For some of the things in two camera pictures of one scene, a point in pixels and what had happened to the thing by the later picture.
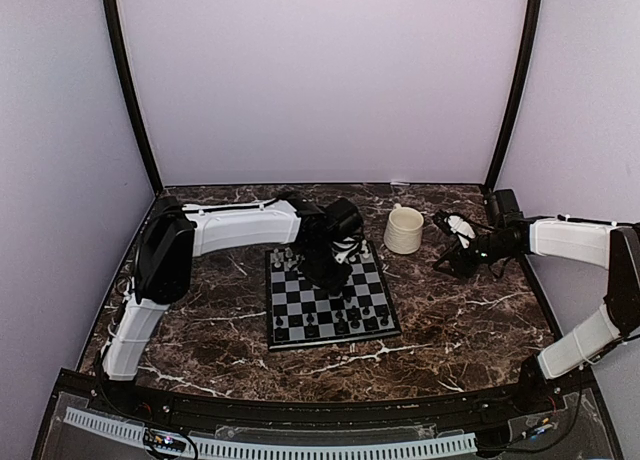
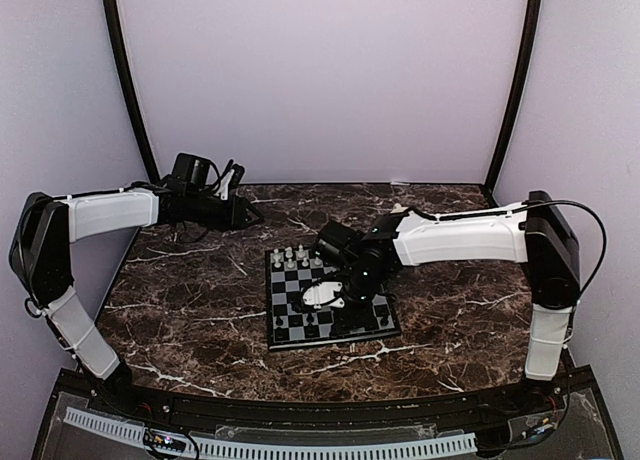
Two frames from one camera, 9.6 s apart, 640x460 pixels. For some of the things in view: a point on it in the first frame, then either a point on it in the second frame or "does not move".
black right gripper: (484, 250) to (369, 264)
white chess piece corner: (277, 264) does not move
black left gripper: (333, 284) to (236, 216)
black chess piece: (280, 334) does not move
